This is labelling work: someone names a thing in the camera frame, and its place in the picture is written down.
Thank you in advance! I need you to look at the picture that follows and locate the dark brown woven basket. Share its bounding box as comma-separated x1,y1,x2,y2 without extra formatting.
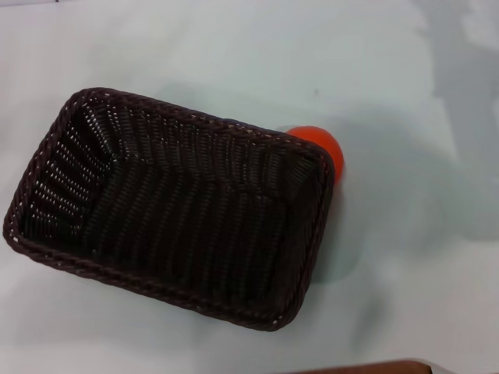
2,87,336,333

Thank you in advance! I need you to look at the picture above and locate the orange toy fruit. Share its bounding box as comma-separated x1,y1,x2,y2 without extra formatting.
286,124,345,182

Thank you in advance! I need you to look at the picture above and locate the brown wooden edge strip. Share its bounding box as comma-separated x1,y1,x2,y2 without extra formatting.
302,358,434,374

